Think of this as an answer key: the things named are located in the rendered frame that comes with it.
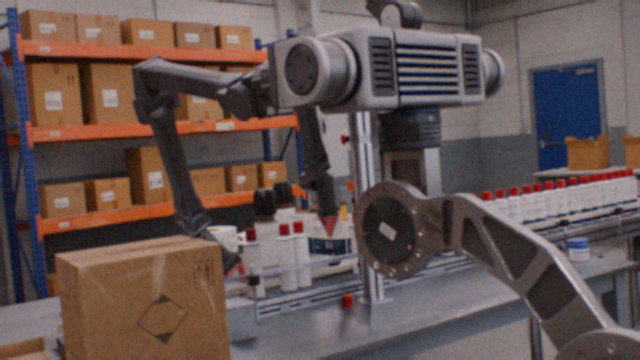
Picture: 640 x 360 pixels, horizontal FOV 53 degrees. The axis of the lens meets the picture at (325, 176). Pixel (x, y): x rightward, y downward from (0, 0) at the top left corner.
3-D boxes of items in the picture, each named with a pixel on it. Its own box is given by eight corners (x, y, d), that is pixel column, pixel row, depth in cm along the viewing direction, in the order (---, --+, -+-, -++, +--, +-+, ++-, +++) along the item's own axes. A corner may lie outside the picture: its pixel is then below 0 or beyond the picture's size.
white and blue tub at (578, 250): (578, 256, 235) (577, 237, 235) (593, 258, 229) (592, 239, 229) (564, 259, 232) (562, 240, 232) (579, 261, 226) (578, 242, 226)
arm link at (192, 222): (142, 102, 154) (176, 83, 160) (128, 97, 157) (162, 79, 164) (187, 240, 178) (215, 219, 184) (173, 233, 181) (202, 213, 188)
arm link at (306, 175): (308, 166, 204) (325, 152, 210) (285, 167, 213) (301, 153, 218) (323, 198, 209) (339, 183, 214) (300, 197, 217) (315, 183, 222)
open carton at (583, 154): (560, 171, 713) (558, 138, 711) (582, 168, 743) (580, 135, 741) (596, 171, 681) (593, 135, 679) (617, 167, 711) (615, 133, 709)
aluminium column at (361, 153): (374, 297, 200) (357, 79, 196) (383, 300, 196) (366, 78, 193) (363, 300, 197) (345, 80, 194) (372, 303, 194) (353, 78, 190)
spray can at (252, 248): (260, 294, 196) (254, 227, 194) (268, 297, 191) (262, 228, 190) (244, 297, 193) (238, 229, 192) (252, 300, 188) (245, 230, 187)
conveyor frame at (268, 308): (500, 252, 256) (499, 240, 255) (522, 255, 247) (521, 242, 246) (57, 355, 167) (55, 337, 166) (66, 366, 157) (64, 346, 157)
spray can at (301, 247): (306, 284, 204) (300, 219, 203) (314, 286, 200) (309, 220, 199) (291, 287, 201) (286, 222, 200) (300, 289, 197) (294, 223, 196)
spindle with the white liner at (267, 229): (276, 270, 232) (268, 187, 230) (288, 273, 224) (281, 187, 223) (253, 274, 227) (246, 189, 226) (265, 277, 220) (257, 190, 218)
